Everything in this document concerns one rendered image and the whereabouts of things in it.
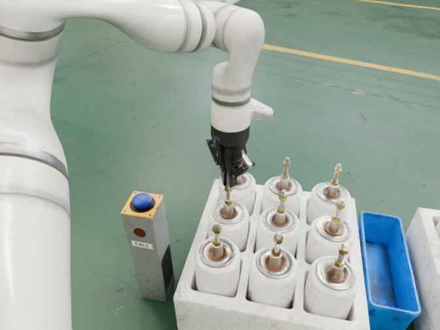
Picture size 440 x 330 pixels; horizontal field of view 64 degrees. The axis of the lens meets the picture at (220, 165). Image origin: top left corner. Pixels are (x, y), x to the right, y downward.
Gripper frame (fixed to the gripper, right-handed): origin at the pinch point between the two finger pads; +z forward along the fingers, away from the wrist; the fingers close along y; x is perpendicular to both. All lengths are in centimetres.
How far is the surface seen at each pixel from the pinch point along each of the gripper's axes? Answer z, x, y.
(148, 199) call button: 2.4, -15.6, -7.7
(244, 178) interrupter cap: 10.1, 11.0, -6.6
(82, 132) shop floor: 35, -2, -96
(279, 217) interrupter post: 8.1, 6.5, 9.7
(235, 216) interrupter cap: 10.0, 0.4, 2.1
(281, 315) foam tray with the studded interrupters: 17.4, -5.5, 22.8
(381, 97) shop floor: 35, 129, -32
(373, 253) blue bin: 35, 38, 21
